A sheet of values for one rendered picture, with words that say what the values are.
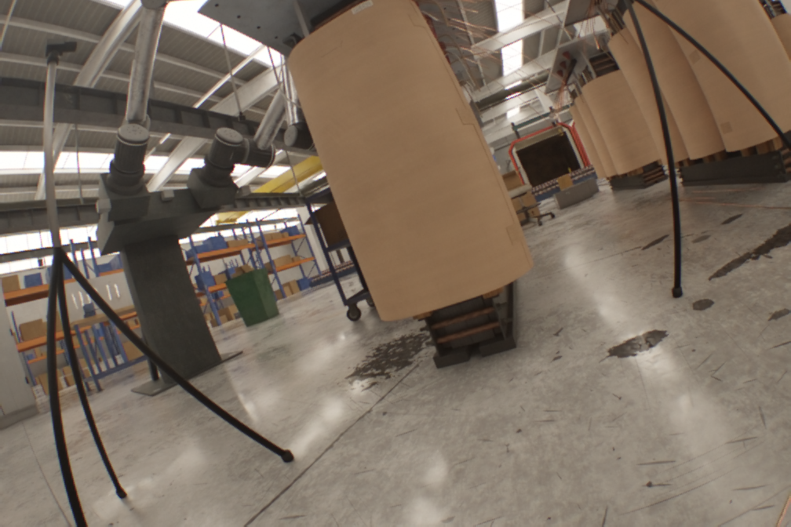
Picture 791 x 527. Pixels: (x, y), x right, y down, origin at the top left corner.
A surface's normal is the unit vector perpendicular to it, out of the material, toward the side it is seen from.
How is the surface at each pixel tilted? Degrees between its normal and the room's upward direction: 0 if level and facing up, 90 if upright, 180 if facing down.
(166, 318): 90
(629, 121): 90
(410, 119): 90
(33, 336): 90
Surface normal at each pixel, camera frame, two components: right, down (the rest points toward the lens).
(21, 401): 0.87, -0.35
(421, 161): -0.33, 0.09
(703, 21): -0.87, 0.33
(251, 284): -0.04, 0.05
